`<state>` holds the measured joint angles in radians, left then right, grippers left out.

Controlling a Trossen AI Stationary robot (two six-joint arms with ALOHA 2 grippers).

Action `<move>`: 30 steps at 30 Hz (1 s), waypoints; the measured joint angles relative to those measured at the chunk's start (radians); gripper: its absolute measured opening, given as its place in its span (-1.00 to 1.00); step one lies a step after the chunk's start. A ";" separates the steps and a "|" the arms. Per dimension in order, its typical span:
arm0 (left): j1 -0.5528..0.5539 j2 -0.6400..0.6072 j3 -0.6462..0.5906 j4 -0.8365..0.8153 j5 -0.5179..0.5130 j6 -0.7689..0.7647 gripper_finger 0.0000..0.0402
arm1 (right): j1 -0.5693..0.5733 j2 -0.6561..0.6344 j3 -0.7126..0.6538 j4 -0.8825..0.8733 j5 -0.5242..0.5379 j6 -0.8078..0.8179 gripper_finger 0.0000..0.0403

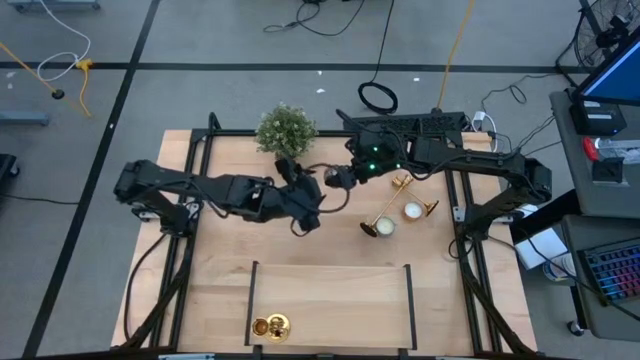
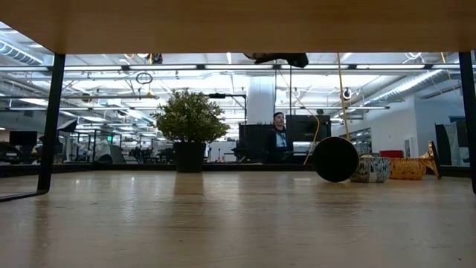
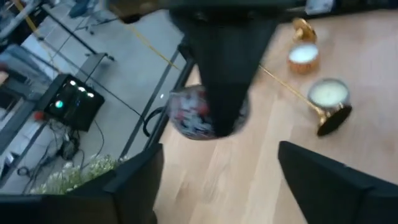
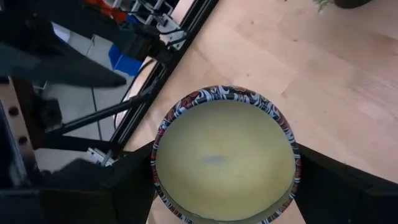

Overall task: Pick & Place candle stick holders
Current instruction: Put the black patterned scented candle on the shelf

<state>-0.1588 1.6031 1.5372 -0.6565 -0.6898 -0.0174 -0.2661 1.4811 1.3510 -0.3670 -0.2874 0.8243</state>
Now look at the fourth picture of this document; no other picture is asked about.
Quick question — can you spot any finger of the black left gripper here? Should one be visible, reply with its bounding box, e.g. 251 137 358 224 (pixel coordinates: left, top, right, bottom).
0 43 127 88

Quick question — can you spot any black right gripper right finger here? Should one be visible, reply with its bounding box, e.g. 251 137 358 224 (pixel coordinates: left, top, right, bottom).
293 142 374 224

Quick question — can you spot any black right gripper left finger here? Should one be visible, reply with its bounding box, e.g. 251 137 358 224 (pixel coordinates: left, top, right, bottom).
100 141 157 224

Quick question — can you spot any patterned tin candle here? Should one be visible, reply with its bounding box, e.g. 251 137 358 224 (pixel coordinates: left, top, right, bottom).
150 84 302 224

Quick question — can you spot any blue plastic bin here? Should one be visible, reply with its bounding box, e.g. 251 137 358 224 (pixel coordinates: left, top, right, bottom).
108 43 145 77

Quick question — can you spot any orange black parts bin rack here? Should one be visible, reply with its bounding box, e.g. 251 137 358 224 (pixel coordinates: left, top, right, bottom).
81 0 129 21

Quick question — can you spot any green potted plant black pot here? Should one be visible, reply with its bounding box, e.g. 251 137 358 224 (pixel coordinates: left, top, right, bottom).
312 0 374 14

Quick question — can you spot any black aluminium frame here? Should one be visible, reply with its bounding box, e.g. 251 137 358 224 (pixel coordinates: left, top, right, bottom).
40 0 220 162

